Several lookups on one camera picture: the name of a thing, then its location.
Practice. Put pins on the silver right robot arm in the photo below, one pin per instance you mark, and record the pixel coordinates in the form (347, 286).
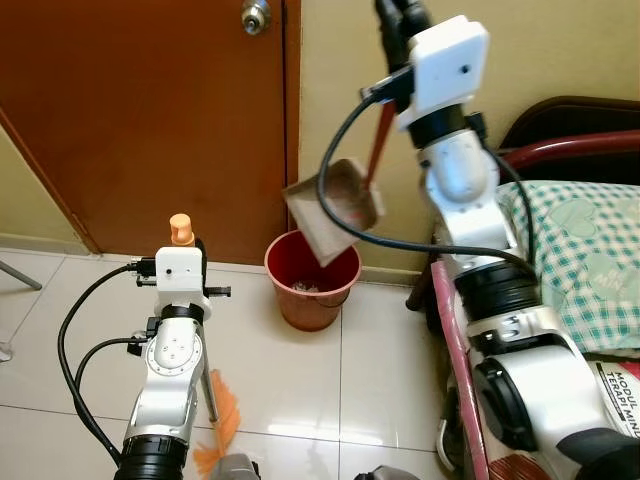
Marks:
(530, 380)

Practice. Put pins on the red plastic bucket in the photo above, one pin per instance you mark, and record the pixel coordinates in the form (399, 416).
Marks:
(310, 300)

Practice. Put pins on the silver door knob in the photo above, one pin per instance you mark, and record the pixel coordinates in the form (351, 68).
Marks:
(256, 14)

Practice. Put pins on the brown wooden door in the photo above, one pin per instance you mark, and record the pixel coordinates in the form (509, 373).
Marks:
(130, 110)

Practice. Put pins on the grey metal furniture leg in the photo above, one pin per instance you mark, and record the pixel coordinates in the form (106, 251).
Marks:
(20, 275)

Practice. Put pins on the dark wooden bed headboard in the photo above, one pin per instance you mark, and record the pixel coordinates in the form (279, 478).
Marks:
(570, 112)

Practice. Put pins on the green checkered pillow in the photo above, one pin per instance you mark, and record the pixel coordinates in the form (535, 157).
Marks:
(590, 260)

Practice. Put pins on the white printed book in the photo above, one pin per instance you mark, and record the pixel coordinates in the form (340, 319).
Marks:
(620, 395)

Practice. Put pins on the grey robot left foot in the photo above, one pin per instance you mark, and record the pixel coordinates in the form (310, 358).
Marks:
(238, 468)

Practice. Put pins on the grey robot foot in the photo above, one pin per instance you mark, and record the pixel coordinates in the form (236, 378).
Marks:
(388, 473)
(238, 468)

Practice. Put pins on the grey robot right foot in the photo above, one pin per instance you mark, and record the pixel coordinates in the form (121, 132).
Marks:
(388, 473)

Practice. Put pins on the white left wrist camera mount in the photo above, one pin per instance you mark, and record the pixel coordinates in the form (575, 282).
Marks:
(180, 270)

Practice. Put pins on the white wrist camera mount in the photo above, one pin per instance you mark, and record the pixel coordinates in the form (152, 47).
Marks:
(180, 270)
(450, 60)

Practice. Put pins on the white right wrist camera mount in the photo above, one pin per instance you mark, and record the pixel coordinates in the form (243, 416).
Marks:
(450, 60)

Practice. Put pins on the red curved bed rail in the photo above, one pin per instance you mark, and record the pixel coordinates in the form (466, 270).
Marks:
(580, 143)

